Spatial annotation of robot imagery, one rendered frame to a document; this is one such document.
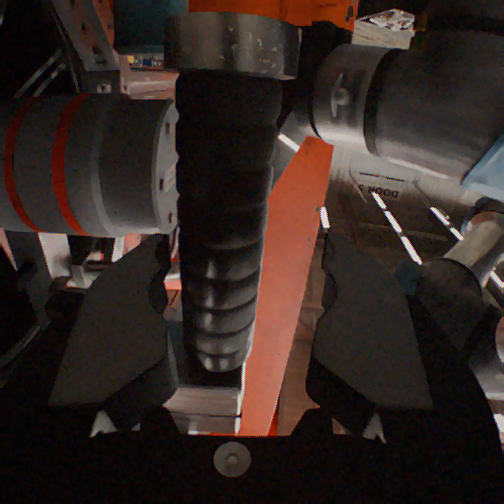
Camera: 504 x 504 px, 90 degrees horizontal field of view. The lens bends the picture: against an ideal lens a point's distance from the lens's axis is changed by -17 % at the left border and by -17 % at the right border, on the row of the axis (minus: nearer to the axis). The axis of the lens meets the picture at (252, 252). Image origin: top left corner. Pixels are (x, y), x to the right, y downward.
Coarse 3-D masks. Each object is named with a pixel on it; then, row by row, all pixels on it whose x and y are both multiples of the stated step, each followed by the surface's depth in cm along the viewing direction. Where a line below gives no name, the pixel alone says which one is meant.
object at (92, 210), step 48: (48, 96) 23; (96, 96) 23; (0, 144) 20; (48, 144) 21; (96, 144) 21; (144, 144) 21; (0, 192) 21; (48, 192) 22; (96, 192) 22; (144, 192) 22
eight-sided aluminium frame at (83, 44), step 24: (72, 0) 31; (96, 0) 30; (72, 24) 33; (96, 24) 33; (96, 48) 40; (96, 72) 42; (120, 72) 42; (96, 240) 50; (120, 240) 51; (0, 384) 26
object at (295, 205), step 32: (288, 0) 51; (320, 0) 51; (352, 0) 51; (320, 160) 70; (288, 192) 74; (320, 192) 74; (288, 224) 79; (288, 256) 84; (288, 288) 90; (256, 320) 97; (288, 320) 97; (256, 352) 105; (288, 352) 105; (256, 384) 116; (256, 416) 130
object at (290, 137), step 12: (288, 108) 22; (276, 120) 23; (288, 120) 23; (288, 132) 24; (300, 132) 25; (288, 144) 26; (300, 144) 27; (276, 156) 27; (288, 156) 28; (276, 168) 28; (276, 180) 31
